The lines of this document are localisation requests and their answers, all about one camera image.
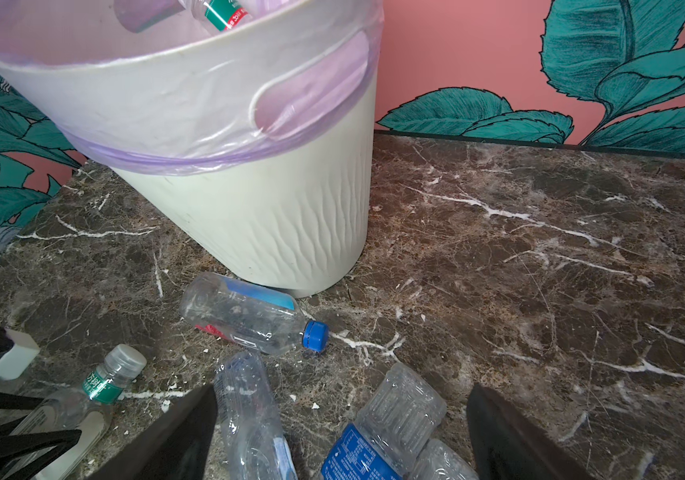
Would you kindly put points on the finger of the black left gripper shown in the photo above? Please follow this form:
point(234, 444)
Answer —
point(48, 446)

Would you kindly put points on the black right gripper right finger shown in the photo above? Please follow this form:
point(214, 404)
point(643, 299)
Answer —
point(507, 445)

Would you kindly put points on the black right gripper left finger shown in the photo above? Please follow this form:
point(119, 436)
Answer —
point(176, 446)

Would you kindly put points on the long clear bottle blue label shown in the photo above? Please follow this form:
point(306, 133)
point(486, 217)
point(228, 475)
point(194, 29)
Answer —
point(254, 440)

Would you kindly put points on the green cap yellow label bottle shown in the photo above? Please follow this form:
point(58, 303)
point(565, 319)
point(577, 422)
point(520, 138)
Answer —
point(87, 407)

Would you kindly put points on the red green label clear bottle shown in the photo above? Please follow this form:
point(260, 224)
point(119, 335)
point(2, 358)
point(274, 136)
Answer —
point(220, 15)

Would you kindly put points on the cream ribbed waste bin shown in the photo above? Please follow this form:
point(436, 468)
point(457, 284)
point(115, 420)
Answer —
point(294, 221)

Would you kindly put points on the purple bin liner bag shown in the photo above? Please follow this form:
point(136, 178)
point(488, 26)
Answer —
point(313, 59)

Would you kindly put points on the blue label bottle white cap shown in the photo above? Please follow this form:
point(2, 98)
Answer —
point(389, 432)

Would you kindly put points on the flattened bottle blue cap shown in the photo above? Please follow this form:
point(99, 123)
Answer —
point(250, 315)

